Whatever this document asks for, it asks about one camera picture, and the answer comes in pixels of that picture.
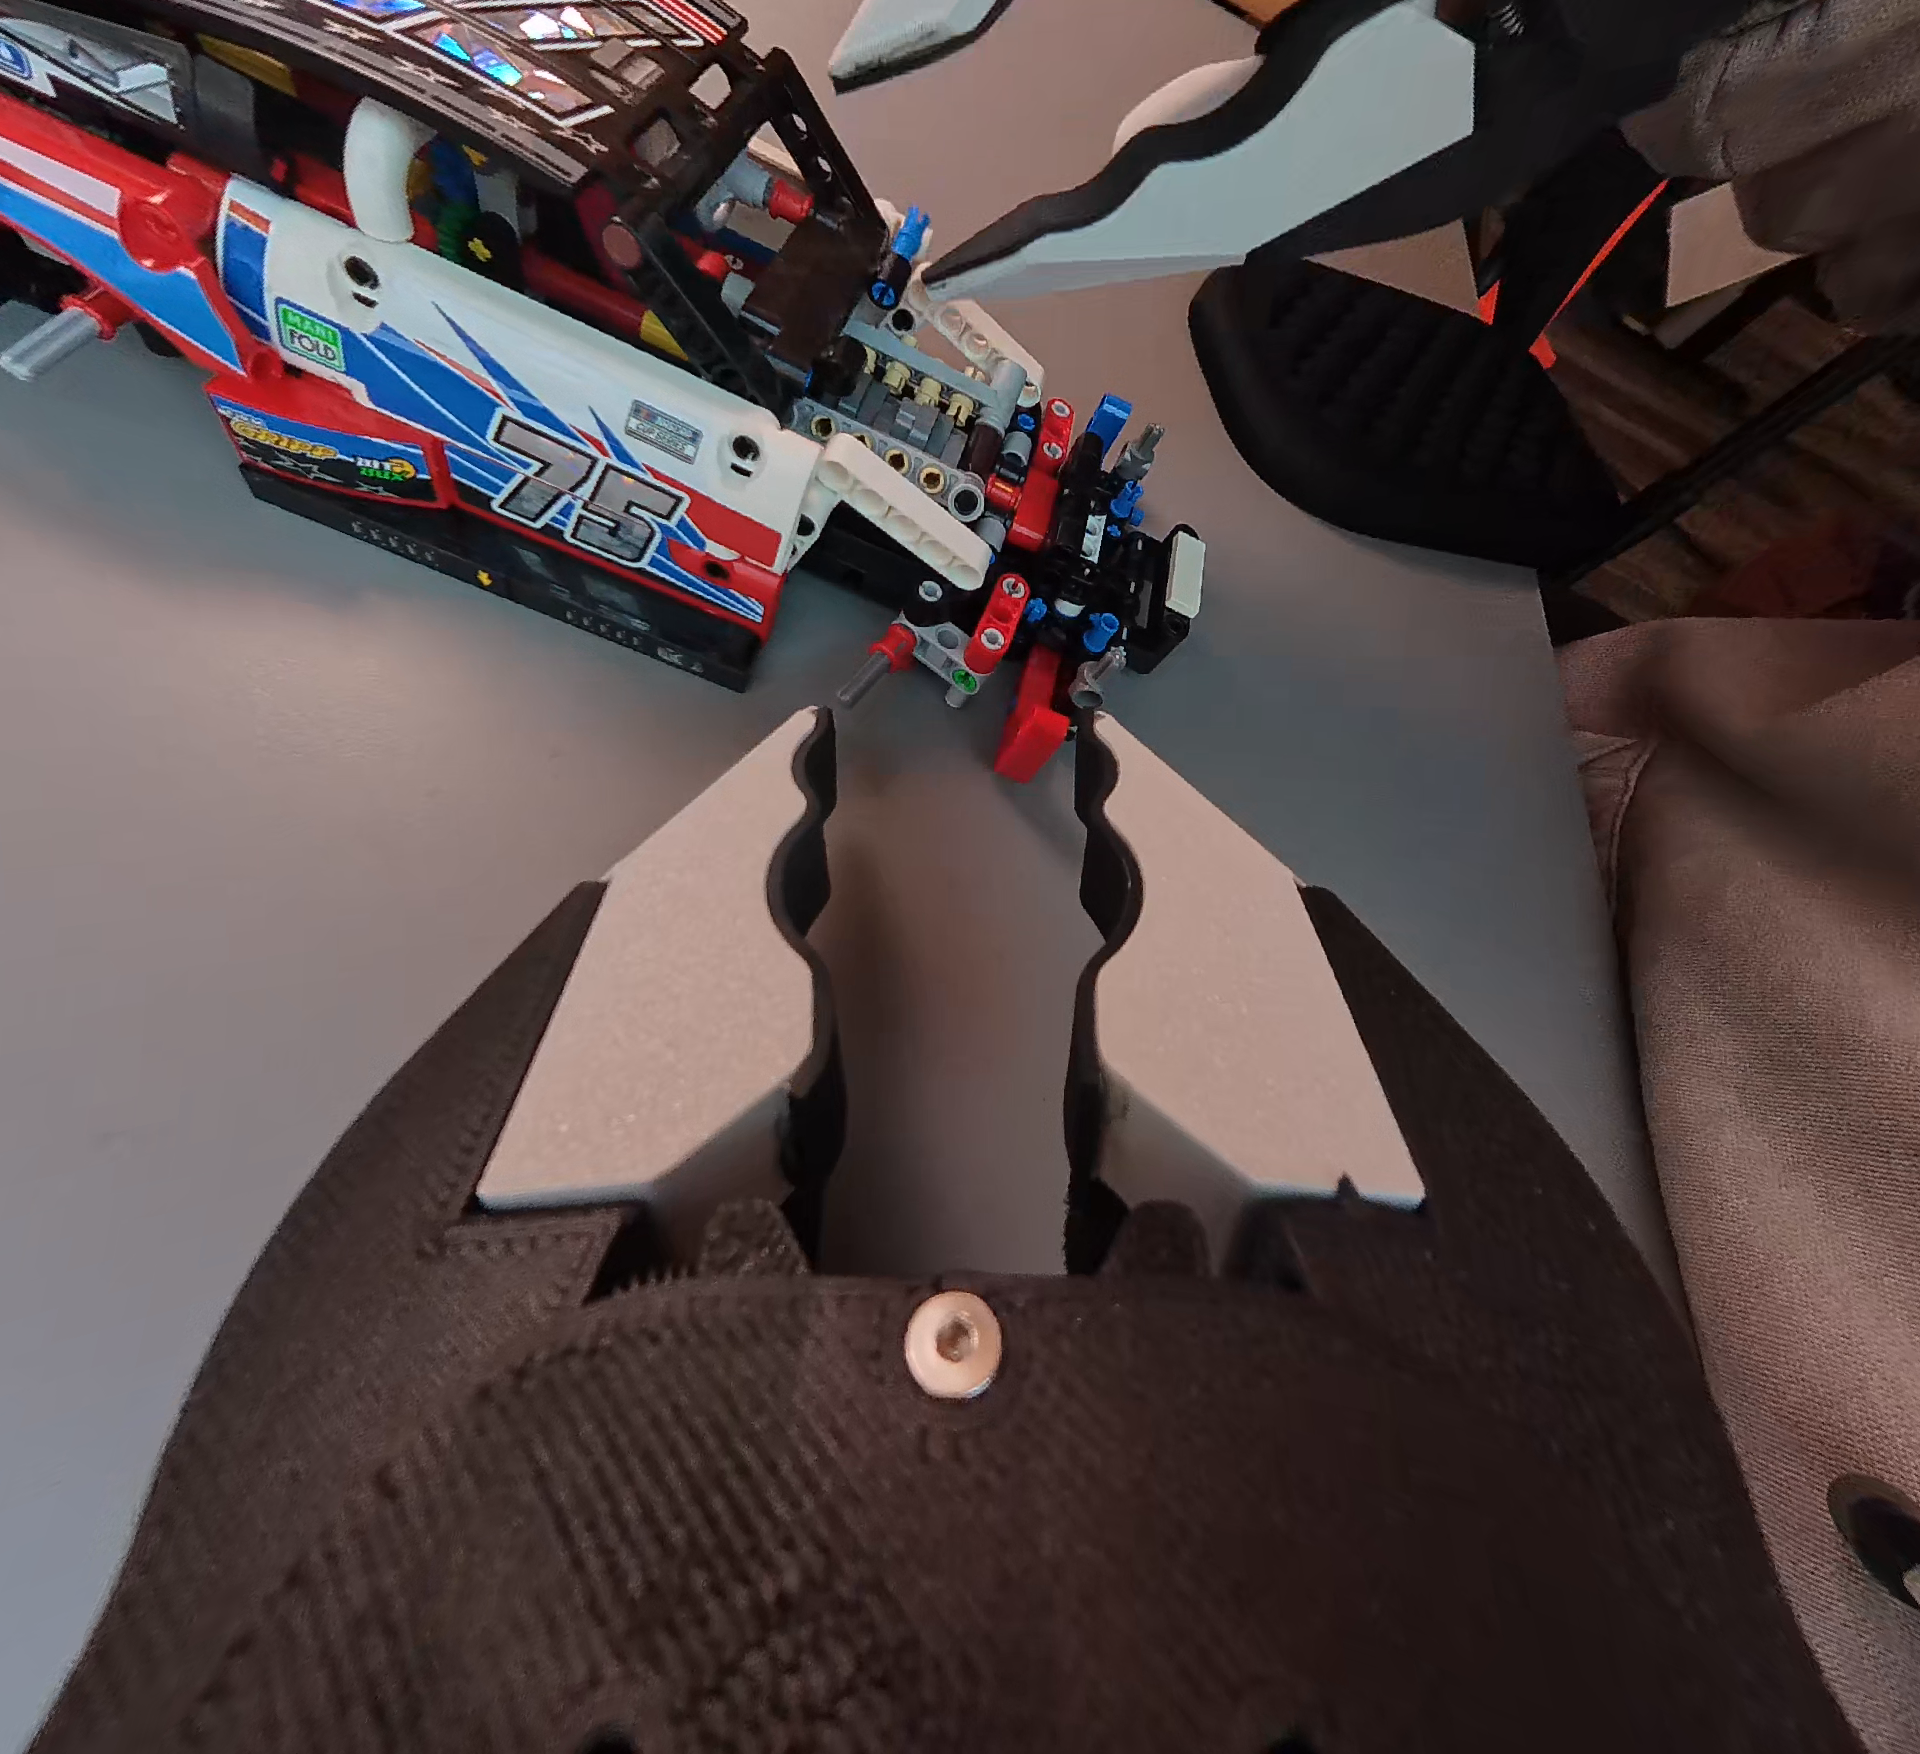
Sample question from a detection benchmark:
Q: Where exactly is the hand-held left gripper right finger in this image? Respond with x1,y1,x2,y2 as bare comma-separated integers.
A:
1063,712,1428,1273

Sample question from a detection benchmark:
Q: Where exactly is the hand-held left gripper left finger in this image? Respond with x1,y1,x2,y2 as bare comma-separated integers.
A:
479,705,841,1246

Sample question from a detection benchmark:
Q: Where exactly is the brick-built toy race car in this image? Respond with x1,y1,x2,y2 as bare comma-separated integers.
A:
0,0,1209,784

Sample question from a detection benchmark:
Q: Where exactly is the person's right forearm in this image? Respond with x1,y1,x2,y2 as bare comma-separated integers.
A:
1620,0,1920,332

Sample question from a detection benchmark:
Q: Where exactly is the black chair seat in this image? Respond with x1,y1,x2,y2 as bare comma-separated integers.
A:
1191,258,1629,576

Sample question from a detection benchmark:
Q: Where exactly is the white box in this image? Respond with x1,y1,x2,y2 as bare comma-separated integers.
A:
1662,175,1810,354

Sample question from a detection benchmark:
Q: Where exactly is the person's beige sweatshirt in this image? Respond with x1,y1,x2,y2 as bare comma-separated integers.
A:
1559,616,1920,1754

